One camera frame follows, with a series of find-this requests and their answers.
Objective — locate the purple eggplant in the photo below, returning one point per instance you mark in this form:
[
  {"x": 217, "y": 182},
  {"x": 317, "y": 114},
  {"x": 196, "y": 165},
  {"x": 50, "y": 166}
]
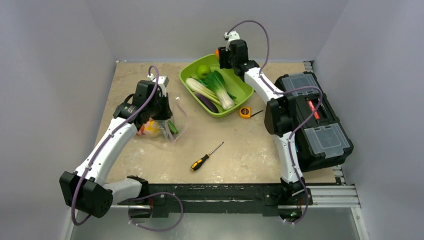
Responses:
[{"x": 207, "y": 103}]

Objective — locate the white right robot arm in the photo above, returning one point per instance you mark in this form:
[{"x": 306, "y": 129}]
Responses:
[{"x": 280, "y": 113}]

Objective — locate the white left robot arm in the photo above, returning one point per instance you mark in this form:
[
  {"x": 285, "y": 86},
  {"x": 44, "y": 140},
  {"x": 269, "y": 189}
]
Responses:
[{"x": 85, "y": 189}]

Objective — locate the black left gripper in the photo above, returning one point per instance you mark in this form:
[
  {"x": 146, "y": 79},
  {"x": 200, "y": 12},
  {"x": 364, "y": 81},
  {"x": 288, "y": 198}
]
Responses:
[{"x": 167, "y": 113}]

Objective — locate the green cucumber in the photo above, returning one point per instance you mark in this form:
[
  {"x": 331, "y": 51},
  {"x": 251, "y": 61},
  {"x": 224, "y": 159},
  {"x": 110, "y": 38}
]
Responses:
[{"x": 172, "y": 128}]

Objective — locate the yellow tape measure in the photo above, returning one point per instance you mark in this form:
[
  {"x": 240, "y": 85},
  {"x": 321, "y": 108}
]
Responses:
[{"x": 246, "y": 112}]

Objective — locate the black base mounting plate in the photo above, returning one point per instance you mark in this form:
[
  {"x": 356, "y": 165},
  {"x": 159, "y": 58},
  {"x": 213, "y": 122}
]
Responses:
[{"x": 267, "y": 199}]

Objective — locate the green plastic tray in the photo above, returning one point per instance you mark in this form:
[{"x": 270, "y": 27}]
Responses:
[{"x": 233, "y": 84}]

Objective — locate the aluminium frame rail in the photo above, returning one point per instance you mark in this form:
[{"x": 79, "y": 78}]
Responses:
[{"x": 323, "y": 196}]

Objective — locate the green bok choy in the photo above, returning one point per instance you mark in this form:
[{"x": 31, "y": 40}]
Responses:
[{"x": 215, "y": 82}]

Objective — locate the green mango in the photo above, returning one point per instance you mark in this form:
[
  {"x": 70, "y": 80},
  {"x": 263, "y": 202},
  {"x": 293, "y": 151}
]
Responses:
[{"x": 217, "y": 54}]

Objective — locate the clear zip bag pink dots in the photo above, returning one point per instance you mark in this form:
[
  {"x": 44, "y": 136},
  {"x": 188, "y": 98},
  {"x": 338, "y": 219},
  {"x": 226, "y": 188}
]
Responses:
[{"x": 179, "y": 119}]

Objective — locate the black toolbox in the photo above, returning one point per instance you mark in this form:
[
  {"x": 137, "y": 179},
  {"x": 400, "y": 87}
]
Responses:
[{"x": 321, "y": 142}]

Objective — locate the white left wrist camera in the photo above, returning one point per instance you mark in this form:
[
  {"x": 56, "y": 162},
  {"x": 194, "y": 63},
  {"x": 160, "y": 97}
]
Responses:
[{"x": 162, "y": 81}]

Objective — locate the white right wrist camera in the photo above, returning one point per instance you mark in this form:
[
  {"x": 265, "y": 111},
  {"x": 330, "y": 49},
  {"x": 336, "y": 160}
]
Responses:
[{"x": 229, "y": 37}]

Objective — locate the green apple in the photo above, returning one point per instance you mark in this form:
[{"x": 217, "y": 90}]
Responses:
[{"x": 202, "y": 71}]

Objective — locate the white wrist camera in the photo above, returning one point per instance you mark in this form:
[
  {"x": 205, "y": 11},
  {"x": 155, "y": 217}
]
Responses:
[
  {"x": 229, "y": 37},
  {"x": 162, "y": 81}
]

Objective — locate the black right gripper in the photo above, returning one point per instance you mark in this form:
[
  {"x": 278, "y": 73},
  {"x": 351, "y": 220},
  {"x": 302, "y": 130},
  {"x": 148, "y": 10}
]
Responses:
[{"x": 224, "y": 59}]

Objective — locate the yellow black screwdriver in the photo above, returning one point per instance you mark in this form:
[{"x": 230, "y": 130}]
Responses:
[{"x": 198, "y": 163}]

